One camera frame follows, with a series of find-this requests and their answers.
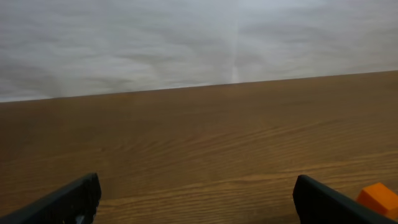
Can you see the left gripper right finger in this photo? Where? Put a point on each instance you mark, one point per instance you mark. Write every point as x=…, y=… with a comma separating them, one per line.
x=323, y=205

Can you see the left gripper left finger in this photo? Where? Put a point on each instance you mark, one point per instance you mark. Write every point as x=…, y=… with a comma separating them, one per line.
x=68, y=202

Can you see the orange cube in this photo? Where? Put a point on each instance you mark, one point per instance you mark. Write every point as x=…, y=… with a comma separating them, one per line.
x=379, y=197

